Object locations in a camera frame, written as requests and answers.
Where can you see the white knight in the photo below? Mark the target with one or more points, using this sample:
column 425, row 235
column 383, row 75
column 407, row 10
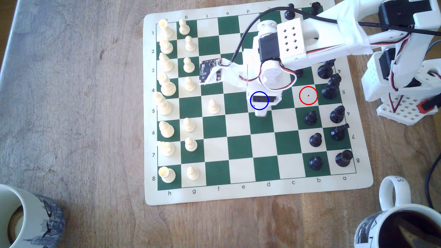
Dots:
column 166, row 46
column 166, row 148

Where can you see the black pawn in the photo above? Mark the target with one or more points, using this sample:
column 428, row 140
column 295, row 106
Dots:
column 310, row 118
column 289, row 15
column 315, row 163
column 315, row 140
column 299, row 73

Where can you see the green white chess mat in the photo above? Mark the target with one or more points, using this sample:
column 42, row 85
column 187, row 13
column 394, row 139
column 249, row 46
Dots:
column 237, row 146

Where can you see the white queen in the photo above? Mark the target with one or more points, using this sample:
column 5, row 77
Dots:
column 167, row 84

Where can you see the white rook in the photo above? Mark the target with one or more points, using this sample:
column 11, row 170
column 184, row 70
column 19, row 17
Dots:
column 167, row 174
column 164, row 29

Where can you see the white mug skyline print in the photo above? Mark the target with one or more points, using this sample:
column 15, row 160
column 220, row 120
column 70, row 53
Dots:
column 34, row 220

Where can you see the white king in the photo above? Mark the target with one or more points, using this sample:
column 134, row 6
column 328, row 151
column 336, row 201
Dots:
column 162, row 103

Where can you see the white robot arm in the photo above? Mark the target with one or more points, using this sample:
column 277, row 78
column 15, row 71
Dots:
column 344, row 38

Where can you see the white mug with dark tea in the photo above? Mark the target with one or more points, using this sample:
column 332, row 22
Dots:
column 389, row 193

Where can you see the red clamp piece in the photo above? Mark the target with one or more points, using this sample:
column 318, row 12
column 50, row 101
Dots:
column 426, row 105

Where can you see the black queen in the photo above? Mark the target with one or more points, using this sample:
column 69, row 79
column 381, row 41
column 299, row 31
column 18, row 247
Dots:
column 325, row 70

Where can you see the black rook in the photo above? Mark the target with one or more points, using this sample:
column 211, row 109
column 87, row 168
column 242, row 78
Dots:
column 315, row 7
column 344, row 158

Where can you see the black king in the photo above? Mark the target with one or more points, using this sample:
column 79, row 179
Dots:
column 331, row 88

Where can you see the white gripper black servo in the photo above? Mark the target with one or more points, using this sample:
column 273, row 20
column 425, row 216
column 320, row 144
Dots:
column 263, row 99

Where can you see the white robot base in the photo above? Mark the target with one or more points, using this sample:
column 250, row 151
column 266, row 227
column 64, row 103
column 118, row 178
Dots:
column 375, row 82

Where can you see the white pawn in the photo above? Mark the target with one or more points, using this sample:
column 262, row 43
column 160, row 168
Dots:
column 184, row 27
column 188, row 124
column 188, row 65
column 190, row 43
column 191, row 144
column 193, row 173
column 189, row 84
column 213, row 106

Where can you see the small camera circuit board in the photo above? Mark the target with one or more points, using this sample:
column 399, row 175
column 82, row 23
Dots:
column 208, row 70

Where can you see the black knight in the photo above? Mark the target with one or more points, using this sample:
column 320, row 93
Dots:
column 339, row 132

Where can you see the white bishop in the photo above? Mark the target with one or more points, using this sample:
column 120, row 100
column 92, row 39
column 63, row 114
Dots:
column 166, row 129
column 165, row 62

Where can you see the black bishop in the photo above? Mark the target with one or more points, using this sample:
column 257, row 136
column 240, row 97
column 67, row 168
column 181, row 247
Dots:
column 337, row 114

